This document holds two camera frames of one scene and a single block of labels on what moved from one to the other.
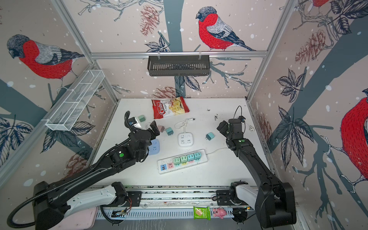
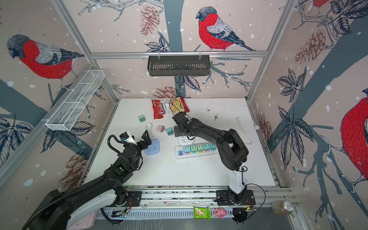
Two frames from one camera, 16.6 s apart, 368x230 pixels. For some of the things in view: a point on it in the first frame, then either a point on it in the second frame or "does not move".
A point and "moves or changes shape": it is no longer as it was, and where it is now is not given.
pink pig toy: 219,212 does not move
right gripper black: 224,128 → 180,129
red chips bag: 166,107 does not move
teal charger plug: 190,157 → 207,146
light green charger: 142,118 does not move
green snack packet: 201,212 does not move
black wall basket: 178,66 does not move
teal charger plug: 210,136 moves or changes shape
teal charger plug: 197,155 → 212,146
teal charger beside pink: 169,131 does not move
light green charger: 184,159 → 200,147
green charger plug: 177,161 → 193,148
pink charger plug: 161,128 does not move
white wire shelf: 68,111 does not move
